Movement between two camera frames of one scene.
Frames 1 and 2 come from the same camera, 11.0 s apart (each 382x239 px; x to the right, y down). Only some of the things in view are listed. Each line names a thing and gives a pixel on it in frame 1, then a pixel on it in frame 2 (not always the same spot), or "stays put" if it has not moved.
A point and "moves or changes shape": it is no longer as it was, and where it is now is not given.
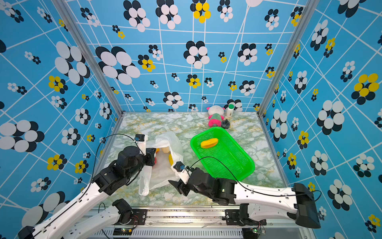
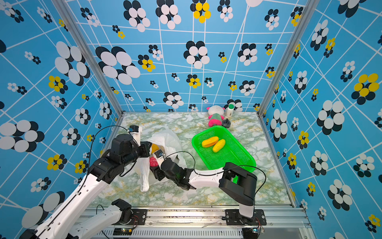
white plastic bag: [169, 154] moves or changes shape
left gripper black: [150, 156] -> [143, 149]
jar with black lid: [225, 124] stays put
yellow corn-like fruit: [170, 159] moves or changes shape
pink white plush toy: [215, 117] stays put
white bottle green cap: [230, 110] stays put
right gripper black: [182, 183] -> [156, 172]
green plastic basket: [227, 159] stays put
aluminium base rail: [199, 223] stays put
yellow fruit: [209, 143] stays put
